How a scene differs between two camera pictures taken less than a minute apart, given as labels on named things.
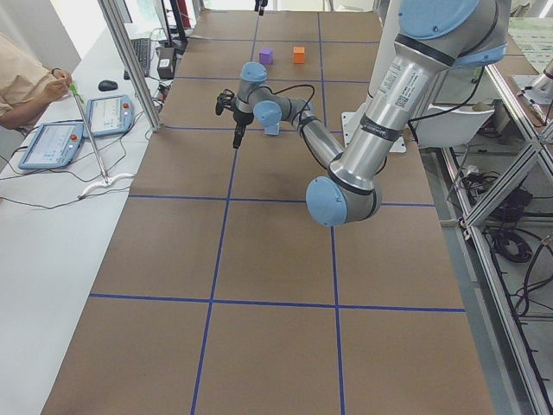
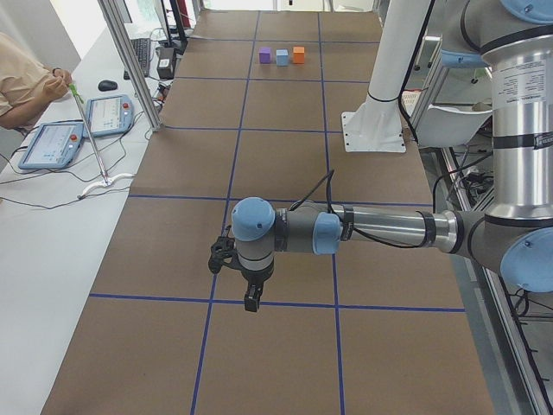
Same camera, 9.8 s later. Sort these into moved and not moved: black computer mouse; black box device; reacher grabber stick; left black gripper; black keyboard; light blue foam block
Moved: light blue foam block; left black gripper
Not moved: black box device; reacher grabber stick; black computer mouse; black keyboard
